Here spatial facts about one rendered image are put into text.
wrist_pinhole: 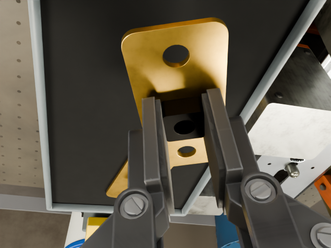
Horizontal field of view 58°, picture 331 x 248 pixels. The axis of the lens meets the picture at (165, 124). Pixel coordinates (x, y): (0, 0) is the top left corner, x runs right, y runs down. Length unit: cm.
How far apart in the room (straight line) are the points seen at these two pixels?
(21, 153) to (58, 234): 170
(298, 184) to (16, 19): 68
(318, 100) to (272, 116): 5
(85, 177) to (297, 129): 21
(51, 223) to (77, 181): 247
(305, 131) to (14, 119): 78
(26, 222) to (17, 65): 206
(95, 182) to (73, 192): 3
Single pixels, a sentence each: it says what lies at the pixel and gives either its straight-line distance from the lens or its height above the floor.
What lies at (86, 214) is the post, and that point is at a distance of 38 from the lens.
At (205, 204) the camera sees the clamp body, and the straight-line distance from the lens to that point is 55.
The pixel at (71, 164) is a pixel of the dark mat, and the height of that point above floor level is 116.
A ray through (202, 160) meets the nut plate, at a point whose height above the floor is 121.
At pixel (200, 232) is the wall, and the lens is 305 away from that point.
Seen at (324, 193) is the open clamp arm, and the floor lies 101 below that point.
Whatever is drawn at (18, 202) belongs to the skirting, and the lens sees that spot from 280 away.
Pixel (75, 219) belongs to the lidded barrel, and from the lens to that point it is 203.
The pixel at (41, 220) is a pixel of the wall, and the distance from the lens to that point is 275.
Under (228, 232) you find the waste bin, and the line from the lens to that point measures 240.
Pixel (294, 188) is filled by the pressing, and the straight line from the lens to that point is 70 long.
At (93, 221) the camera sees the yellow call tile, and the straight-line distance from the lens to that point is 36.
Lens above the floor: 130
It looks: 42 degrees down
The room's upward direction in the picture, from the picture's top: 175 degrees clockwise
